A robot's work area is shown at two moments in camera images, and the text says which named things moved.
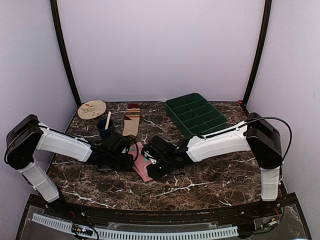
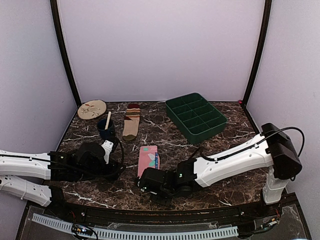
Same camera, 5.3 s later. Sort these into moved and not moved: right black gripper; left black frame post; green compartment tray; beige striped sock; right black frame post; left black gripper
Moved: left black gripper; right black gripper
Not moved: right black frame post; green compartment tray; beige striped sock; left black frame post
